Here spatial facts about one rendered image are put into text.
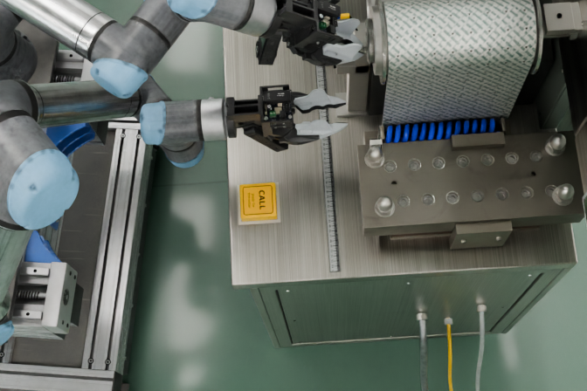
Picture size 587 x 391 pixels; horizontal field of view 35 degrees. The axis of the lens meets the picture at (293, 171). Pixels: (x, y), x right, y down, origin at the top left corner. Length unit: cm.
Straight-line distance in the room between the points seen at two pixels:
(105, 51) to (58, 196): 23
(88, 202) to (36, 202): 122
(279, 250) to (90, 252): 90
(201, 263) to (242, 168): 92
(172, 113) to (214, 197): 117
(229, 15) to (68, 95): 37
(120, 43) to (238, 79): 55
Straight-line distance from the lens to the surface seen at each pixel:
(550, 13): 160
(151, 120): 168
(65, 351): 258
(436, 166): 175
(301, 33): 149
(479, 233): 173
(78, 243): 264
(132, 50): 144
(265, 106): 166
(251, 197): 184
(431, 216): 171
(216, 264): 276
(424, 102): 169
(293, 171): 187
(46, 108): 161
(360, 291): 195
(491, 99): 172
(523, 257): 185
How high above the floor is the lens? 267
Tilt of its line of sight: 71 degrees down
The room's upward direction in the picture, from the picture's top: 8 degrees counter-clockwise
